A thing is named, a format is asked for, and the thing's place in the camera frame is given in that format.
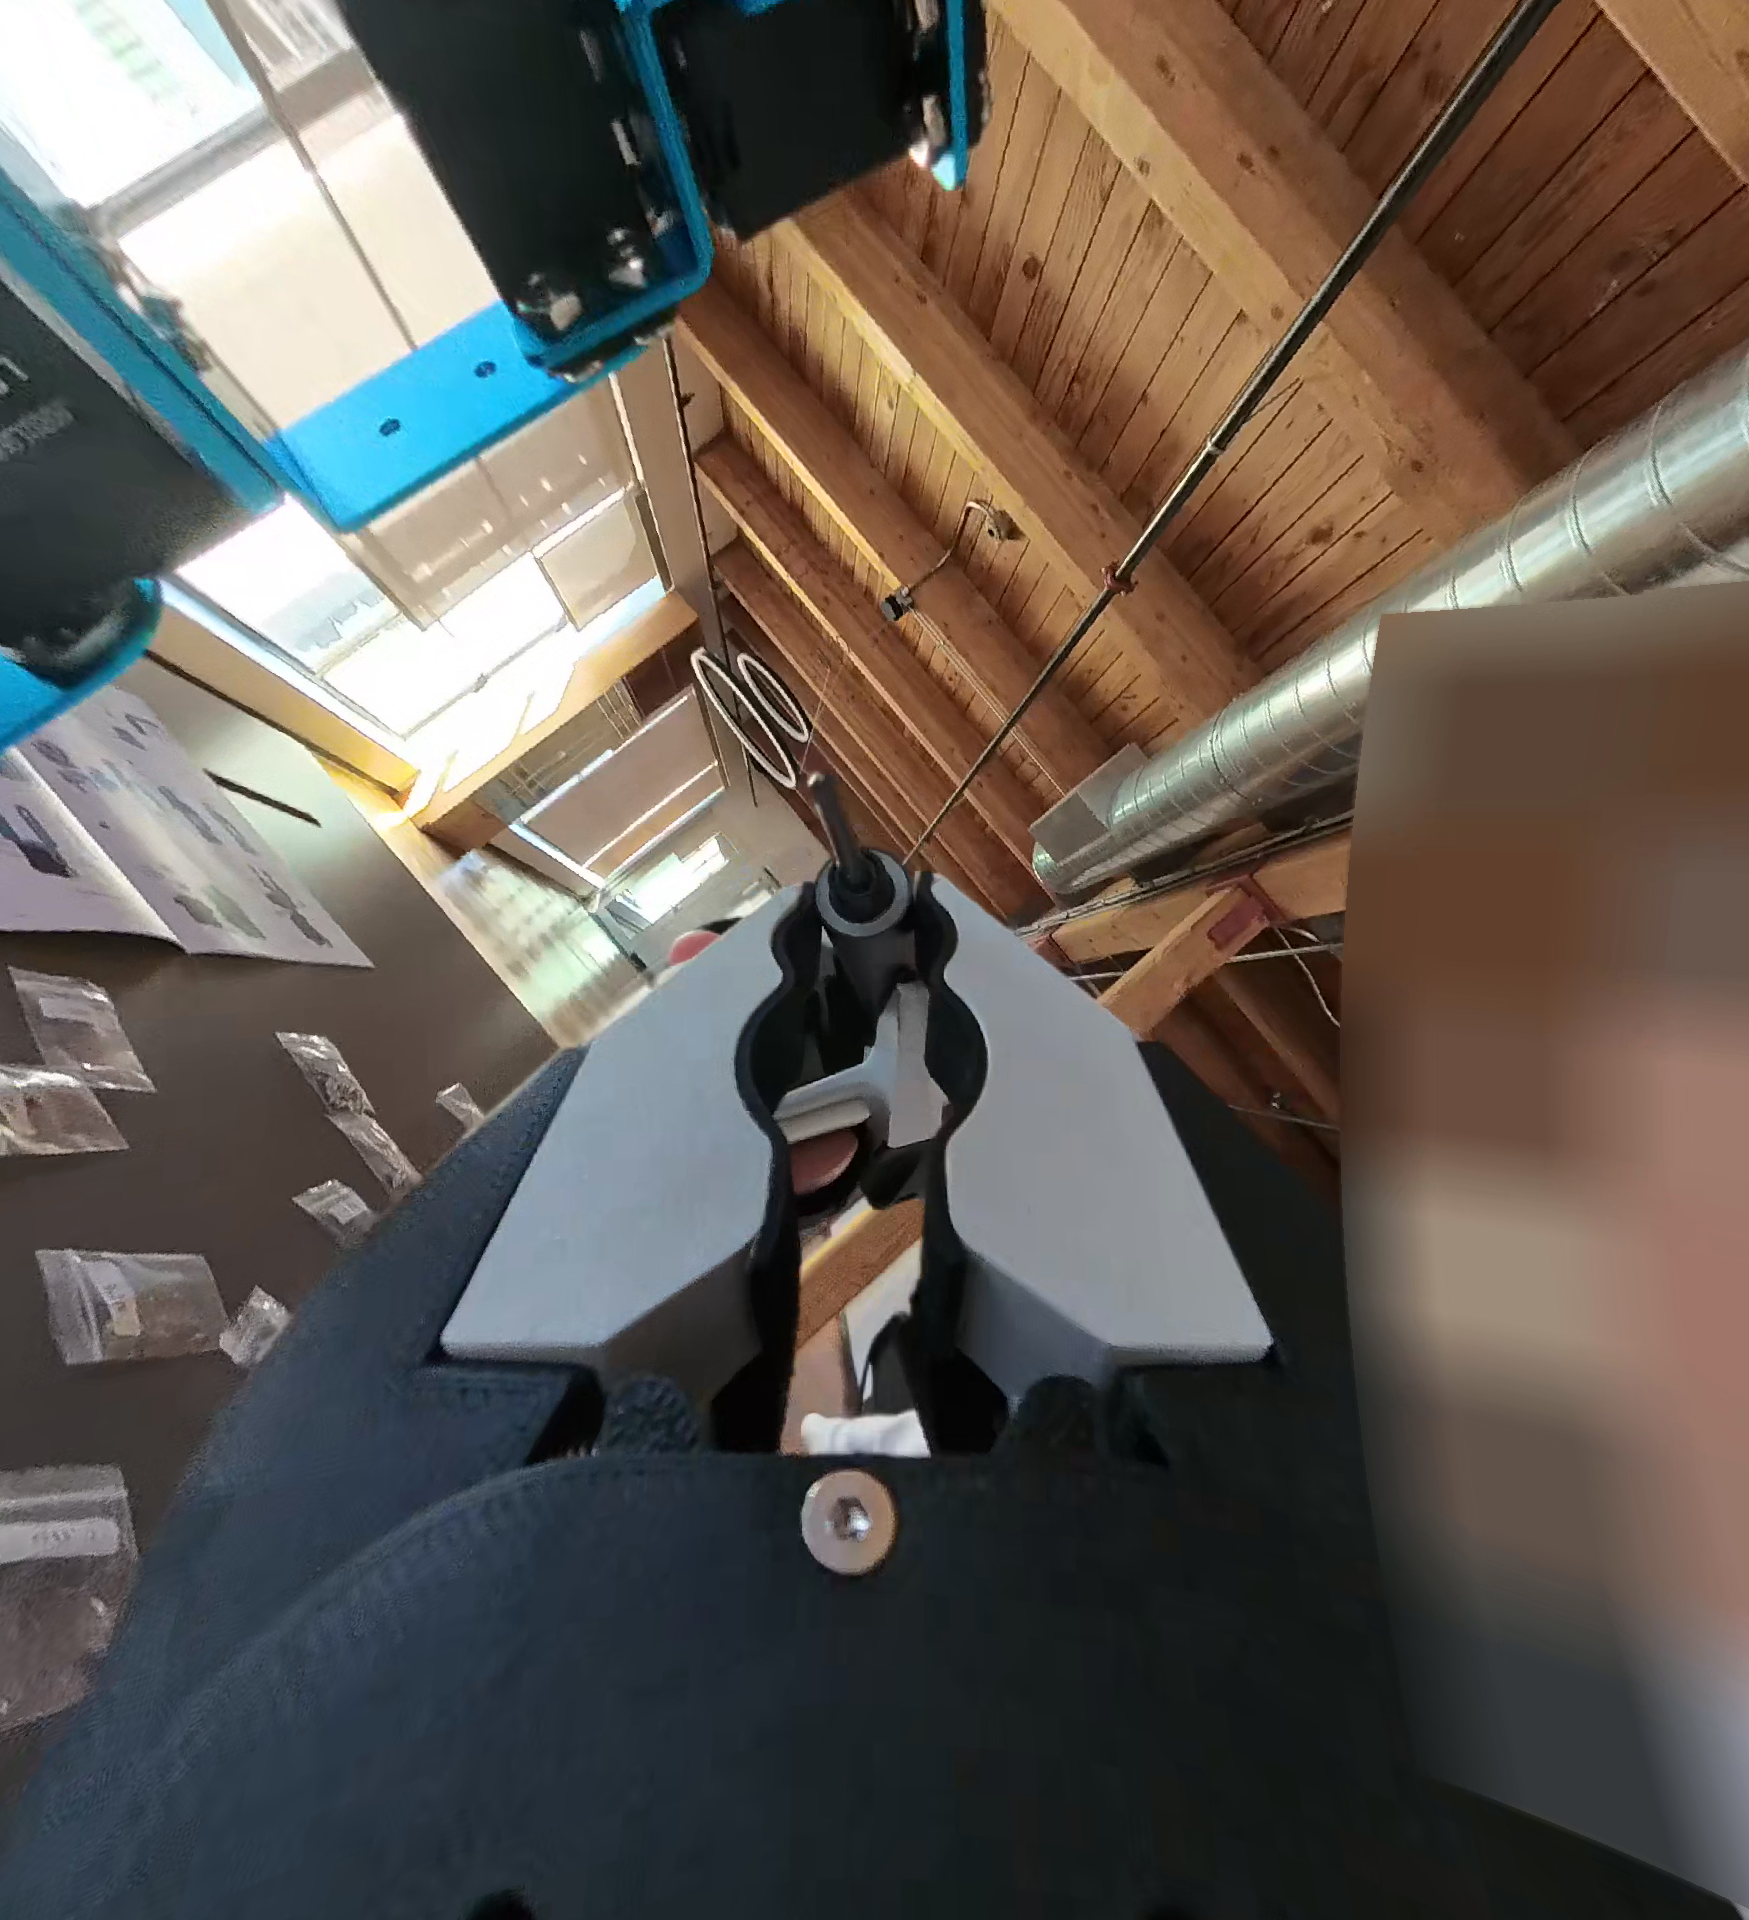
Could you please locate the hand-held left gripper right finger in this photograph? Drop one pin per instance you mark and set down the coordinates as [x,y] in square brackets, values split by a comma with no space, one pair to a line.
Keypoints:
[1099,1200]

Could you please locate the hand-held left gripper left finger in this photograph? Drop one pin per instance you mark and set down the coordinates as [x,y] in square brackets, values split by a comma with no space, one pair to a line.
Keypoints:
[619,1200]

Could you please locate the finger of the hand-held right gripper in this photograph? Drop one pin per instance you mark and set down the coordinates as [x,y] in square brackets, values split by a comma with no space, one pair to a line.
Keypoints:
[822,1106]
[912,1072]

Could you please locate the blue and black toy robot arm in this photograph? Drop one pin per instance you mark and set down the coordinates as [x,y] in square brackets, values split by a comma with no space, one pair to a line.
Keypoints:
[515,121]

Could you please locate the dark desk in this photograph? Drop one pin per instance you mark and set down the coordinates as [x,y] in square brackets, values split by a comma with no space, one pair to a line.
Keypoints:
[214,1080]

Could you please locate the person's right hand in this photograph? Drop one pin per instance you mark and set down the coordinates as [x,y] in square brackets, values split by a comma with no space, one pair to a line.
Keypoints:
[822,1163]

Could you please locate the small clear plastic bag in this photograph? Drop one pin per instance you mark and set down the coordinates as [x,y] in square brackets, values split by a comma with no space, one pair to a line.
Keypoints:
[132,1304]
[335,1213]
[48,1590]
[462,1106]
[257,1329]
[18,1111]
[79,1028]
[348,1119]

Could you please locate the ceiling conduit with junction box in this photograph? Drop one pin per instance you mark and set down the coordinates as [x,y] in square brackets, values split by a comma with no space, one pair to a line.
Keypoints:
[897,605]

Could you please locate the beige roller window blind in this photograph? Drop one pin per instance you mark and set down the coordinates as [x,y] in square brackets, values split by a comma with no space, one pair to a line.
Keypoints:
[575,563]

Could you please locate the open instruction booklet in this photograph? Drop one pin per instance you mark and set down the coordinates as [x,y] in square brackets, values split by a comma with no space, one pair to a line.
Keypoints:
[138,841]

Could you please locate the ceiling sprinkler pipe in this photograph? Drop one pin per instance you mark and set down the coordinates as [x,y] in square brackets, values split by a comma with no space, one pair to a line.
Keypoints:
[1264,383]

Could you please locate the wooden support post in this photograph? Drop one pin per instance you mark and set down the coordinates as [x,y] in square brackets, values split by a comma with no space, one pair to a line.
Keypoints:
[1176,944]

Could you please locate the silver spiral air duct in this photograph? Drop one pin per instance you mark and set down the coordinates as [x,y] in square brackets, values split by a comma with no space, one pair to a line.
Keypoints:
[1490,601]

